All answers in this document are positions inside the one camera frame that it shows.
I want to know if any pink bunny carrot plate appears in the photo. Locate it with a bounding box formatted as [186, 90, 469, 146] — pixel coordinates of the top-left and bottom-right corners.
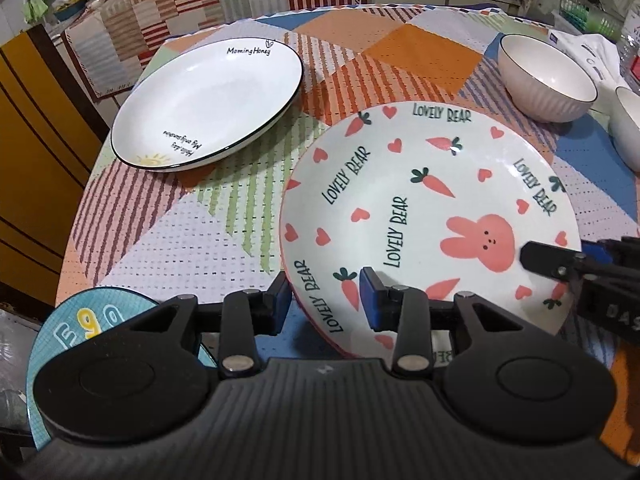
[280, 102, 580, 359]

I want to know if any white ribbed bowl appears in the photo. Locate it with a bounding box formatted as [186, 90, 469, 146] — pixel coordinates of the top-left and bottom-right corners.
[608, 87, 640, 174]
[498, 34, 598, 124]

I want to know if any blue fried egg plate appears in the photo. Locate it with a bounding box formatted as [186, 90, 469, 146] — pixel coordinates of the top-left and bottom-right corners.
[27, 287, 215, 446]

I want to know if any white Morning Honey plate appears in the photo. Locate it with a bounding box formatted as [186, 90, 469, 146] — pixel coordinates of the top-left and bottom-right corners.
[111, 37, 304, 172]

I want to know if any colourful patchwork tablecloth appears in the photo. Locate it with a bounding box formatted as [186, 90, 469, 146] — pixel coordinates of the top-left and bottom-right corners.
[56, 6, 639, 463]

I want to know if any white tissue pack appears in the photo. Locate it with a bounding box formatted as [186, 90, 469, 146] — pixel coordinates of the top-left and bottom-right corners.
[548, 29, 629, 115]

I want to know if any red label water bottle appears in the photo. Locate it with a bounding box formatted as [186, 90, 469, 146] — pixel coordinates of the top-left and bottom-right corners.
[615, 6, 640, 91]

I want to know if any green plastic basket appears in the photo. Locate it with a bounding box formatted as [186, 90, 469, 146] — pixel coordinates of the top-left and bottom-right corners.
[559, 0, 624, 44]

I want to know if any yellow wooden chair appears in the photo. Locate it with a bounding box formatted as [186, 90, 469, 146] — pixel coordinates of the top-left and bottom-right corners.
[1, 25, 108, 307]

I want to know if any striped counter cloth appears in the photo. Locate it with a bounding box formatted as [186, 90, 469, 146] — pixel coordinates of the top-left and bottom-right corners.
[62, 0, 361, 101]

